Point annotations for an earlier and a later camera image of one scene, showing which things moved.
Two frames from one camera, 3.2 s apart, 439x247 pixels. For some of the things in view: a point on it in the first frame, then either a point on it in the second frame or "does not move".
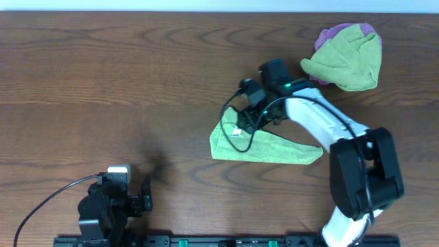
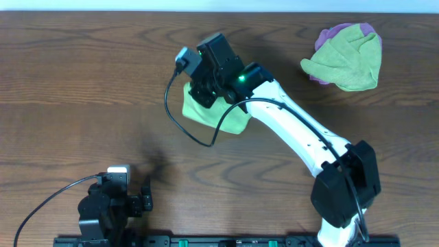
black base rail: x=219 y=241 does not move
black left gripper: x=138 y=202 does not move
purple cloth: x=366 y=29 does not move
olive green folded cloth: x=349 y=59 does not move
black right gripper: x=247 y=119 to x=197 y=93
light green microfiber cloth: x=230 y=142 to x=234 y=122
